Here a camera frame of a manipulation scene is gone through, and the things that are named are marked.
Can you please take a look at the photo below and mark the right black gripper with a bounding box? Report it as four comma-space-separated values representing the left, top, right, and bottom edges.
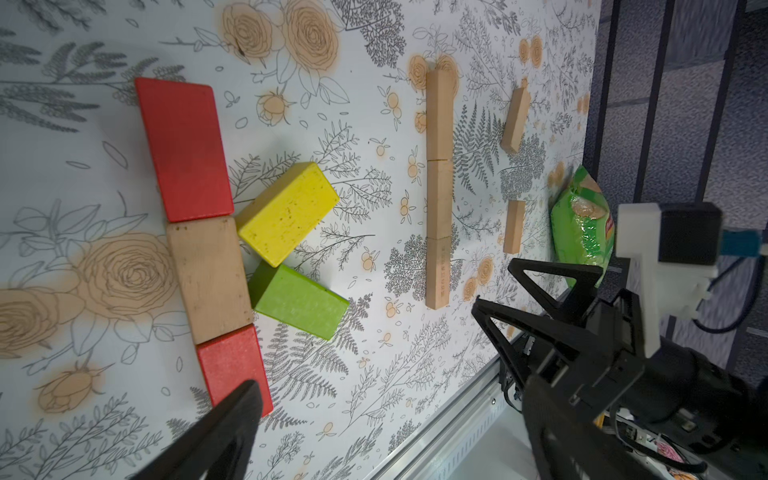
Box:
471, 258, 645, 420

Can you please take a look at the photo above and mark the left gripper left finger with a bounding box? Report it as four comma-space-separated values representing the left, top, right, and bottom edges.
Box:
134, 380, 263, 479

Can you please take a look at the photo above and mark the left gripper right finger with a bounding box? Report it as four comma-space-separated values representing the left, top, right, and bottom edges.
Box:
522, 376, 656, 479

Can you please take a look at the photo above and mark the red block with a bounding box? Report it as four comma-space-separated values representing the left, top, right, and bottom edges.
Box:
134, 78, 234, 223
196, 324, 274, 417

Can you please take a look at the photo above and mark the green block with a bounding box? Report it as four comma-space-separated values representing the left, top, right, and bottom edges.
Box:
248, 261, 349, 341

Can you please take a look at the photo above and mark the natural wood block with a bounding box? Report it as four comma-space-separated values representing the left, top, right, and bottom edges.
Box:
501, 86, 531, 155
425, 236, 451, 310
166, 216, 253, 345
427, 160, 453, 239
426, 69, 454, 161
503, 200, 526, 254

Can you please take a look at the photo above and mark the yellow block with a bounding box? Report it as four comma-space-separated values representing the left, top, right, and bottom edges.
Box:
235, 162, 339, 267

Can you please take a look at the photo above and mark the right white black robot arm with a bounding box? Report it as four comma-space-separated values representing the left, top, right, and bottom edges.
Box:
472, 258, 767, 479

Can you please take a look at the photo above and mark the green chips bag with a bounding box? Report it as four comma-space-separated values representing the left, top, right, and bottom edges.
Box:
550, 166, 616, 285

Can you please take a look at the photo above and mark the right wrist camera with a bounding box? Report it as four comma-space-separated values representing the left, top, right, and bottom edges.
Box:
615, 202, 767, 358

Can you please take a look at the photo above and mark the aluminium front rail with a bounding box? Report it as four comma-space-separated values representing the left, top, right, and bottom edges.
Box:
367, 359, 538, 479

